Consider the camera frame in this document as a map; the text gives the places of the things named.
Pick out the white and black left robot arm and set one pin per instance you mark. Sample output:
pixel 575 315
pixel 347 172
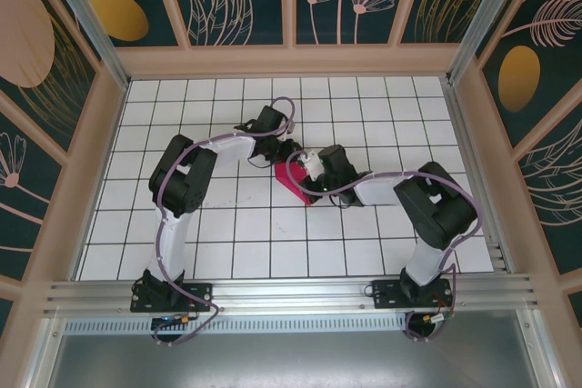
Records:
pixel 227 152

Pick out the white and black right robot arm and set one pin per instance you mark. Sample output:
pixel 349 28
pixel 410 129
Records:
pixel 377 190

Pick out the grey metal sheet panel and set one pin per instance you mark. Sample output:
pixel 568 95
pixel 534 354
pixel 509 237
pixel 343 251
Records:
pixel 291 361

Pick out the aluminium side rail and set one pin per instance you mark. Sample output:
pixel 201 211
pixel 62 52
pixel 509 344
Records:
pixel 463 133

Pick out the aluminium mounting rail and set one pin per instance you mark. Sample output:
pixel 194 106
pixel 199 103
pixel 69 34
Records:
pixel 291 292

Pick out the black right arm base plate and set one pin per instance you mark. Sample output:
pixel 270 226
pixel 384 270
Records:
pixel 386 295

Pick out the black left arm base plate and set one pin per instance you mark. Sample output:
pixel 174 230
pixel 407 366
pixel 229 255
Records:
pixel 200 295

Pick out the aluminium frame post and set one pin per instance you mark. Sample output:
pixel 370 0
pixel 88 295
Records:
pixel 96 29
pixel 479 20

